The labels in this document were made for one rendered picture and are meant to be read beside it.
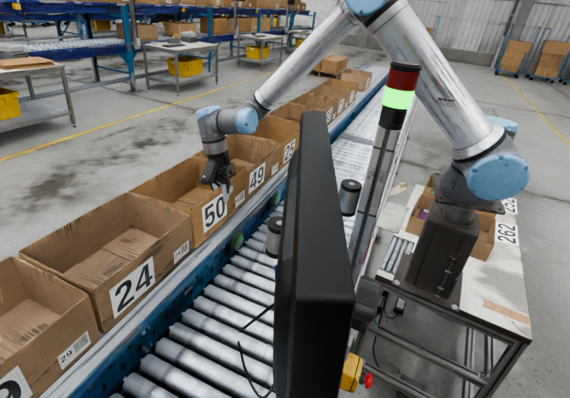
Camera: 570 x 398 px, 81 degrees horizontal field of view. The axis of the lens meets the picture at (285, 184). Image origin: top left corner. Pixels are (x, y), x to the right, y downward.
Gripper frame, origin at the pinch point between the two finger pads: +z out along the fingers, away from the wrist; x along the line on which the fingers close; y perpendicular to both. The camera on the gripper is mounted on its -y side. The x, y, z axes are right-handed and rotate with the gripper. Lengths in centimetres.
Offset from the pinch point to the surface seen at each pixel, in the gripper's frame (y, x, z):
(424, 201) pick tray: 85, -72, 37
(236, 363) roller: -41, -24, 33
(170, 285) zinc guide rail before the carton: -36.6, -0.6, 11.9
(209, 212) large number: -10.0, -0.3, -0.3
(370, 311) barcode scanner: -33, -64, 8
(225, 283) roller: -15.4, -4.5, 28.1
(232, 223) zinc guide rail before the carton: 2.5, -0.4, 11.9
